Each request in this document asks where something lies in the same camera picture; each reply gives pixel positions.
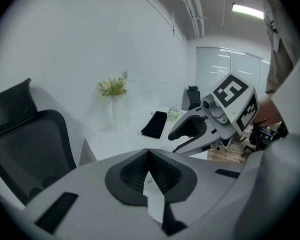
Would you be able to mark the white window blinds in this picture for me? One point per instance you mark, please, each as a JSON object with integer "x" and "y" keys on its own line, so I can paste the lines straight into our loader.
{"x": 214, "y": 66}

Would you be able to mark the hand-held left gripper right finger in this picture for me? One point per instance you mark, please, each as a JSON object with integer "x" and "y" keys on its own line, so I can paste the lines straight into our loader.
{"x": 202, "y": 181}

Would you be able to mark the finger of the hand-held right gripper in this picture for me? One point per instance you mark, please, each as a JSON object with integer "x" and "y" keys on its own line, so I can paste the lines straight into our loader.
{"x": 187, "y": 127}
{"x": 202, "y": 144}

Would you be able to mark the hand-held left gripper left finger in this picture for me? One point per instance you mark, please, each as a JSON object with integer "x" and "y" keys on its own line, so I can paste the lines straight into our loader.
{"x": 90, "y": 184}

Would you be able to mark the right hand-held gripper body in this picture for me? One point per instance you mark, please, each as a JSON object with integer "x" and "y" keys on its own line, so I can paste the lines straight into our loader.
{"x": 237, "y": 109}

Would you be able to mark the white wet wipes pack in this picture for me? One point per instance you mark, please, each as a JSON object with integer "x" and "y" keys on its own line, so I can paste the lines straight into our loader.
{"x": 155, "y": 204}

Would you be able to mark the small white flower bouquet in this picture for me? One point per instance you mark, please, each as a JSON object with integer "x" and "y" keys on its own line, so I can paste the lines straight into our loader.
{"x": 174, "y": 114}

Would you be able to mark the white ceiling pipes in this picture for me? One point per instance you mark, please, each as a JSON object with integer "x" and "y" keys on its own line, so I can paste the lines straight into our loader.
{"x": 196, "y": 11}

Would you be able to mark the person's white jacket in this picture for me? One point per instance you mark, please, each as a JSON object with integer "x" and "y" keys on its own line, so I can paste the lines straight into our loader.
{"x": 277, "y": 184}

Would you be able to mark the yellow flower bouquet white wrap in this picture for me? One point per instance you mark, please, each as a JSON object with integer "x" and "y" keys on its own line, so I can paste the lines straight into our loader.
{"x": 112, "y": 90}

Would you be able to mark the grey fisheye camera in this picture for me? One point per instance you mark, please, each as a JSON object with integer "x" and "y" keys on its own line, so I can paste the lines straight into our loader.
{"x": 208, "y": 104}

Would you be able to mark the rectangular ceiling light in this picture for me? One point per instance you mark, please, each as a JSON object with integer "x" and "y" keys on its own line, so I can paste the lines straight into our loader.
{"x": 247, "y": 10}

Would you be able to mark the large black mesh office chair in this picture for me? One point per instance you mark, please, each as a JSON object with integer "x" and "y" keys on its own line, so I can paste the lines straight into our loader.
{"x": 27, "y": 144}

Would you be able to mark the person's right forearm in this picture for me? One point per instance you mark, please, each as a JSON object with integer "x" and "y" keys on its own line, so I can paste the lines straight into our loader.
{"x": 267, "y": 111}

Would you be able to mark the black cloth pouch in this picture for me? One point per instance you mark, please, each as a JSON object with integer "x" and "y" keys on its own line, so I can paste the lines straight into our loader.
{"x": 154, "y": 127}

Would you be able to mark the person's beige shirt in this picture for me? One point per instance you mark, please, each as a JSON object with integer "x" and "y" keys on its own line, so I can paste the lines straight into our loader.
{"x": 280, "y": 59}

